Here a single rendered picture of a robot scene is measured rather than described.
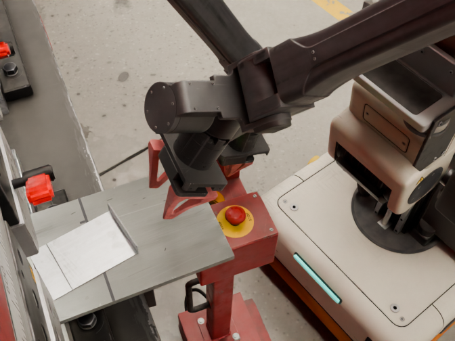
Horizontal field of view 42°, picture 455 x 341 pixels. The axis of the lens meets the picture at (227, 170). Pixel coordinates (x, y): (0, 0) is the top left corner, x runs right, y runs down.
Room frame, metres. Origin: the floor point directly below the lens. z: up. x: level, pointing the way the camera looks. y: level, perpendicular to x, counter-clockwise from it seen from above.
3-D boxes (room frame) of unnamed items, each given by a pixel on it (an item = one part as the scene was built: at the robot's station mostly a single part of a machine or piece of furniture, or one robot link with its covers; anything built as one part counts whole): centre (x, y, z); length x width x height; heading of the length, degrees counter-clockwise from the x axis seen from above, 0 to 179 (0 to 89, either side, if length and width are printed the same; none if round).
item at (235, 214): (0.59, -0.02, 0.79); 0.04 x 0.04 x 0.04
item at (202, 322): (0.63, 0.01, 0.13); 0.10 x 0.10 x 0.01; 23
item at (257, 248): (0.63, 0.01, 0.75); 0.20 x 0.16 x 0.18; 23
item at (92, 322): (0.33, 0.20, 0.91); 0.03 x 0.03 x 0.02
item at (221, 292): (0.63, 0.01, 0.39); 0.05 x 0.05 x 0.54; 23
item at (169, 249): (0.42, 0.14, 1.00); 0.26 x 0.18 x 0.01; 115
